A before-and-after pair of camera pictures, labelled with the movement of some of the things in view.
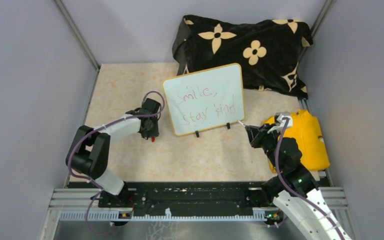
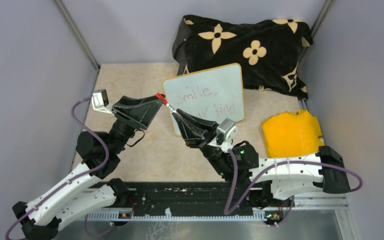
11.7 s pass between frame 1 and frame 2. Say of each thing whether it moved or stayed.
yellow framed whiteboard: stayed
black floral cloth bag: stayed
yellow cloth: stayed
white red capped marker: moved
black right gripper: moved
